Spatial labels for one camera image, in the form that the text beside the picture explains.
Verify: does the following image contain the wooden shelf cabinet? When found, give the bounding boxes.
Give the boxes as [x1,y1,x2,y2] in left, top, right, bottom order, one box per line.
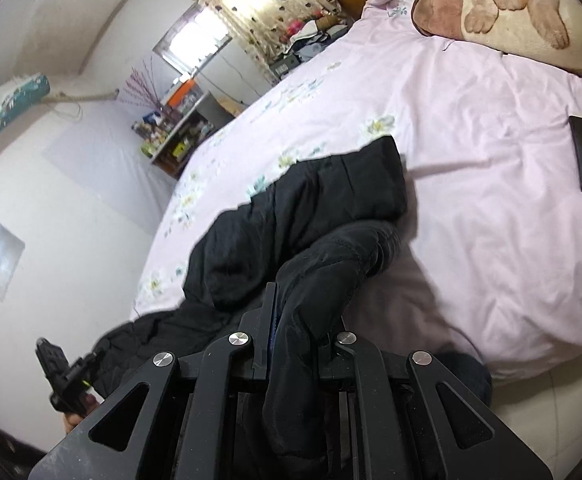
[131,92,234,178]

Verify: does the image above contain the bear pattern plush blanket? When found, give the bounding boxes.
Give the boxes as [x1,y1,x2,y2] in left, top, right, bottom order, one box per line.
[411,0,582,76]

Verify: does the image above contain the pile of clothes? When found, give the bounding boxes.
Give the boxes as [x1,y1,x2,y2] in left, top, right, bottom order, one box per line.
[270,14,353,79]

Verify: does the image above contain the purple flower branches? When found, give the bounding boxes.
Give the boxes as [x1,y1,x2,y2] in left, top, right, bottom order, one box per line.
[117,55,164,110]

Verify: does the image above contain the pink floral bed quilt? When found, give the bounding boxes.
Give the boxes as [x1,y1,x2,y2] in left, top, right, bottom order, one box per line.
[132,0,582,380]

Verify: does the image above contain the left hand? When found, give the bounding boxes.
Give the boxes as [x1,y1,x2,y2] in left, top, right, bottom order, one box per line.
[62,413,85,434]

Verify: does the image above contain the orange lidded storage box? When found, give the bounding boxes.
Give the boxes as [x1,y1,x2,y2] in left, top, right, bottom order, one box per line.
[161,78,204,113]

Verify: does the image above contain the covered air conditioner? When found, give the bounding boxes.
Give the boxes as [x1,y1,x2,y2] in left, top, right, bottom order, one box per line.
[0,73,51,132]

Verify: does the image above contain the black puffer jacket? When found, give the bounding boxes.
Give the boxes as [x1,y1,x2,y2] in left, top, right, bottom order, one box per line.
[91,136,408,460]

